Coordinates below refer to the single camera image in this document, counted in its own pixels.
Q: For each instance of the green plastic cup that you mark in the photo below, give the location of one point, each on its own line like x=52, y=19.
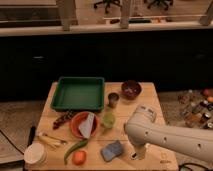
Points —
x=108, y=120

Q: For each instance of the orange plate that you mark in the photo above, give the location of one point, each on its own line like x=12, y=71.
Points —
x=78, y=119

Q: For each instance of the spice bottles rack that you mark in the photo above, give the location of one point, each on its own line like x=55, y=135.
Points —
x=197, y=113

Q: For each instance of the small metal cup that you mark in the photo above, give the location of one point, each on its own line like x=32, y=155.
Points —
x=113, y=100

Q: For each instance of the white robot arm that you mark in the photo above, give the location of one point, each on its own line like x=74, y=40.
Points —
x=141, y=129

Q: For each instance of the brown dried sausage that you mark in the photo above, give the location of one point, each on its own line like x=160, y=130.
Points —
x=62, y=119

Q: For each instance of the dark red bowl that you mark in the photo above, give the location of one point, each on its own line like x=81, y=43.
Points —
x=131, y=89

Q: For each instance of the green chili pepper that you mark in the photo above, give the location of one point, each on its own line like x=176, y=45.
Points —
x=73, y=148

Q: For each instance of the orange tomato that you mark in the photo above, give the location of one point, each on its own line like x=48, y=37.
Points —
x=79, y=157

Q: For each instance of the black office chair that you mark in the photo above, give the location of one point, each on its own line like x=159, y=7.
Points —
x=107, y=4

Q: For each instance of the white folded cloth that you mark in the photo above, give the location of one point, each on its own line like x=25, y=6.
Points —
x=85, y=127

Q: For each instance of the blue sponge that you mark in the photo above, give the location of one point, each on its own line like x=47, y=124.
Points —
x=112, y=151

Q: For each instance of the white lidded container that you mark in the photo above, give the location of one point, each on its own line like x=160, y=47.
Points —
x=35, y=154

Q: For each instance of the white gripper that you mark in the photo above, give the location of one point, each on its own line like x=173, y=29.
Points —
x=141, y=151

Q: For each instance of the green plastic tray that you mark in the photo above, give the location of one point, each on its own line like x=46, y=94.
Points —
x=79, y=93

